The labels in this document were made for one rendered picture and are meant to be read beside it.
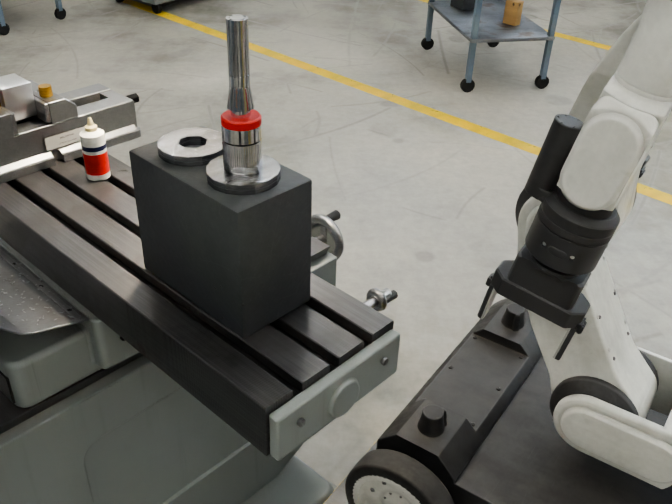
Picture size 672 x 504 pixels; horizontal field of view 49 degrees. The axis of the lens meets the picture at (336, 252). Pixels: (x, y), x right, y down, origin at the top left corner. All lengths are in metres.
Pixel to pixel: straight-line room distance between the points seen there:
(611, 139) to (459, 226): 2.27
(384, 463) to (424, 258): 1.63
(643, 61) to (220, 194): 0.47
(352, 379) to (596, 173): 0.38
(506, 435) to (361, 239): 1.64
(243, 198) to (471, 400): 0.69
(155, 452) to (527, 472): 0.66
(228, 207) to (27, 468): 0.58
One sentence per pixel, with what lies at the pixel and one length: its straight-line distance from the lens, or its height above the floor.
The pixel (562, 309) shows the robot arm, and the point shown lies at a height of 1.02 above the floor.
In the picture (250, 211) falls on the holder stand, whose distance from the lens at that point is 0.85.
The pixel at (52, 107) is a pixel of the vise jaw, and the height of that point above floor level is 1.04.
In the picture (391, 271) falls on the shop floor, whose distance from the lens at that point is 2.73.
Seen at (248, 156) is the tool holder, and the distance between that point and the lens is 0.87.
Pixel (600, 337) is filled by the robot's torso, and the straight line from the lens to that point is 1.22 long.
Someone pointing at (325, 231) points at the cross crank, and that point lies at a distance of 1.68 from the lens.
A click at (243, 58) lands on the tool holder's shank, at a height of 1.28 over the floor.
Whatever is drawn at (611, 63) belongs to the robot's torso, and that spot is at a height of 1.25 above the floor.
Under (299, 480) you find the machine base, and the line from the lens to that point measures 1.75.
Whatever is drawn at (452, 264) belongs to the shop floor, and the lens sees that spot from 2.80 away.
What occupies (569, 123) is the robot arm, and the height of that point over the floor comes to 1.23.
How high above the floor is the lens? 1.55
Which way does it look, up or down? 33 degrees down
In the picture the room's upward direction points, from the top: 2 degrees clockwise
